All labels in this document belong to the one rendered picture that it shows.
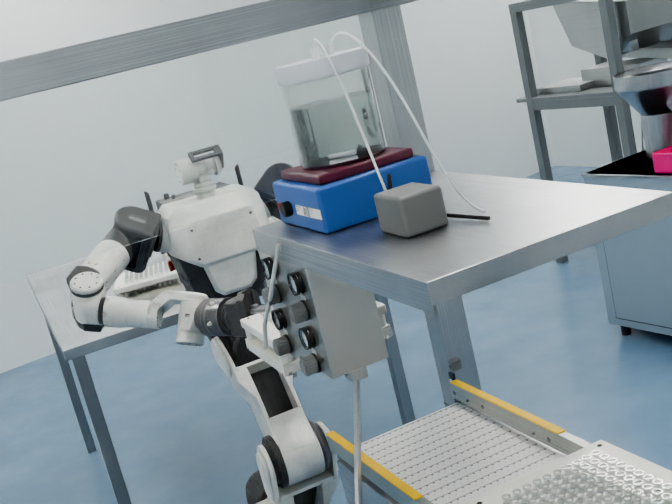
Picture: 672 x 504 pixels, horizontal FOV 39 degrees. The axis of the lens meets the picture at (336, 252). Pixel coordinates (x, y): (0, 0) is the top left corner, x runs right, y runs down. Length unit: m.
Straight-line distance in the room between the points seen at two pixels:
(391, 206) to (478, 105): 6.67
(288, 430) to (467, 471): 0.97
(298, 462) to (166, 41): 1.26
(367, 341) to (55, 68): 0.66
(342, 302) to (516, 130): 6.80
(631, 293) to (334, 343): 2.90
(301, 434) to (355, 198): 1.14
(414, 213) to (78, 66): 0.60
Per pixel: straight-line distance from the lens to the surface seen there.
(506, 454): 1.66
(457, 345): 1.89
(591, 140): 8.17
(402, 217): 1.33
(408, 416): 3.46
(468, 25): 7.99
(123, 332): 3.04
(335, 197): 1.47
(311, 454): 2.51
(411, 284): 1.15
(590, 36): 5.21
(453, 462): 1.66
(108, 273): 2.41
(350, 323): 1.53
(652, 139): 4.30
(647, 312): 4.29
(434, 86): 7.74
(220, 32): 1.66
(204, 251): 2.50
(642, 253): 4.19
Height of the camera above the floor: 1.64
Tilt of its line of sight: 13 degrees down
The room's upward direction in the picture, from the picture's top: 14 degrees counter-clockwise
